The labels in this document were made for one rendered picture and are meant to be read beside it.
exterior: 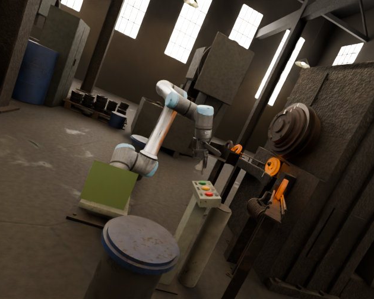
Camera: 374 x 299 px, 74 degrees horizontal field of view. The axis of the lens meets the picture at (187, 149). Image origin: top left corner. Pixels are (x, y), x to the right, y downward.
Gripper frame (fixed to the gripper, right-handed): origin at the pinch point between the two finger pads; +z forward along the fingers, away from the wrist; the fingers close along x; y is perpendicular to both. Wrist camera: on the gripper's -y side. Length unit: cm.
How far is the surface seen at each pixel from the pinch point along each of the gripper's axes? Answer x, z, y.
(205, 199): 19.4, 7.3, 2.6
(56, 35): -315, -111, 174
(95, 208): -28, 36, 64
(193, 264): 9, 54, 3
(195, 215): 12.5, 19.8, 5.7
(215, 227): 9.2, 29.2, -7.2
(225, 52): -318, -110, -100
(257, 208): -23, 35, -48
